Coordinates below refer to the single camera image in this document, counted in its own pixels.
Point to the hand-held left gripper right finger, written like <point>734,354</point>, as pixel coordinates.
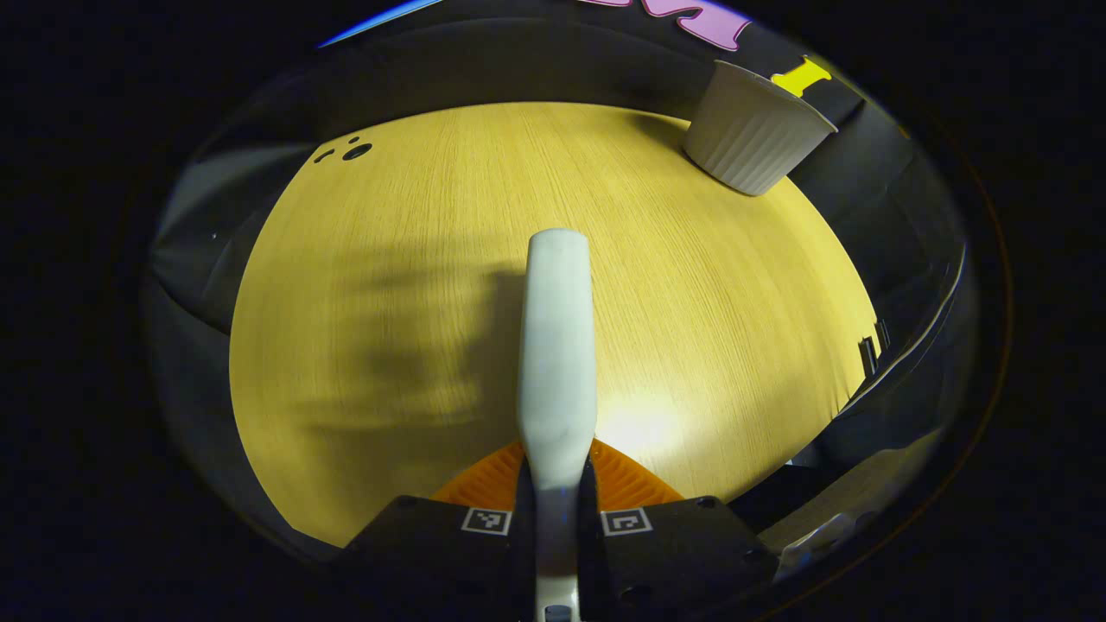
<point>674,544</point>

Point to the white ribbed garbage bin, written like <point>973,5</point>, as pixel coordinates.
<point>752,134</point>

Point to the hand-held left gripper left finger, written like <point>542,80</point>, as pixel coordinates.
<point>441,544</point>

